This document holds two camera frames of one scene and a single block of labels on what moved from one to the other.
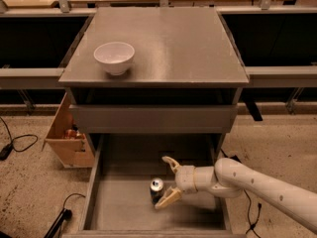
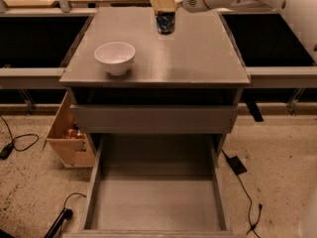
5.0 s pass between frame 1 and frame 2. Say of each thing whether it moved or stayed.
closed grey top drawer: stayed
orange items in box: stayed
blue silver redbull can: moved
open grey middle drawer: stayed
